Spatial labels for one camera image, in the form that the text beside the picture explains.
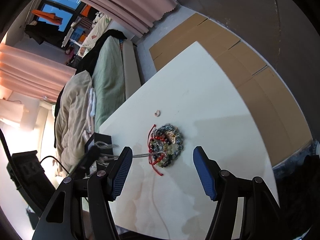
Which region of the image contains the floral bedding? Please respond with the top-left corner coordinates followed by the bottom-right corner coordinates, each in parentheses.
top-left (77, 11), bottom-right (111, 57)

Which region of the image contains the orange hanging garment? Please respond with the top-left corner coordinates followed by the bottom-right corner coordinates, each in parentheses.
top-left (31, 9), bottom-right (63, 25)

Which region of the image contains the black garment on bed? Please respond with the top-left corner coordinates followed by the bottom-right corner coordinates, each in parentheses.
top-left (75, 29), bottom-right (127, 76)

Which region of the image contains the black jewelry box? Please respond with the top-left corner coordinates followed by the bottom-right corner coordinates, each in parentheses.
top-left (84, 132), bottom-right (113, 176)

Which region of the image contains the dark metallic bead bracelet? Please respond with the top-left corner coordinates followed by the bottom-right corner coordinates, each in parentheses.
top-left (152, 122), bottom-right (185, 169)

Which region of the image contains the mixed bead bracelet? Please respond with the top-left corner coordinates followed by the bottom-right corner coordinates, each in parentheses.
top-left (150, 127), bottom-right (180, 169)

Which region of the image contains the white pink folded cloth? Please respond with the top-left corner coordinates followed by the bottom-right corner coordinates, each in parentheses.
top-left (84, 88), bottom-right (96, 138)

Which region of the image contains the beige duvet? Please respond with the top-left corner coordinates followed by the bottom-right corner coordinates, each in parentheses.
top-left (55, 71), bottom-right (93, 173)

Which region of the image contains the red string bracelet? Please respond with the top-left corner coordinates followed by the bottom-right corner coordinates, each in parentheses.
top-left (147, 123), bottom-right (164, 177)

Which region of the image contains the clear plastic pouch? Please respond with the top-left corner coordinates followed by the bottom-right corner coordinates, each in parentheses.
top-left (93, 141), bottom-right (121, 165)

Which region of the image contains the pink curtain left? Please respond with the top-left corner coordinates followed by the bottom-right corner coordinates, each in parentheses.
top-left (1, 43), bottom-right (75, 102)

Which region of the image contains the black hanging garment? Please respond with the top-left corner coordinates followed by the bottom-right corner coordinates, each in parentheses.
top-left (24, 22), bottom-right (53, 44)

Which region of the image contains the brown cardboard floor sheet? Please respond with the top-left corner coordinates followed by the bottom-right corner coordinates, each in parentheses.
top-left (149, 13), bottom-right (313, 165)

